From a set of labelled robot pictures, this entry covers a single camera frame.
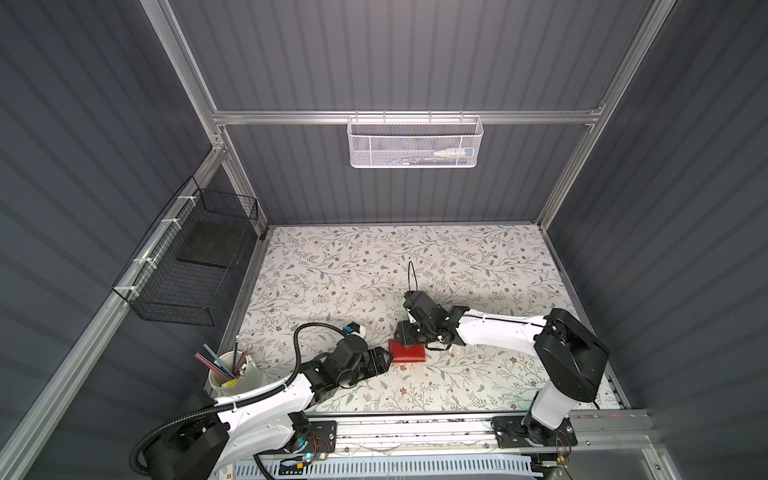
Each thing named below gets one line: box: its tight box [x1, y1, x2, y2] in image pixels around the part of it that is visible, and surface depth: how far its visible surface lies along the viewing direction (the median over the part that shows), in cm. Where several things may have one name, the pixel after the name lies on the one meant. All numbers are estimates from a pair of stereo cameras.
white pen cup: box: [208, 351, 264, 399], surface depth 77 cm
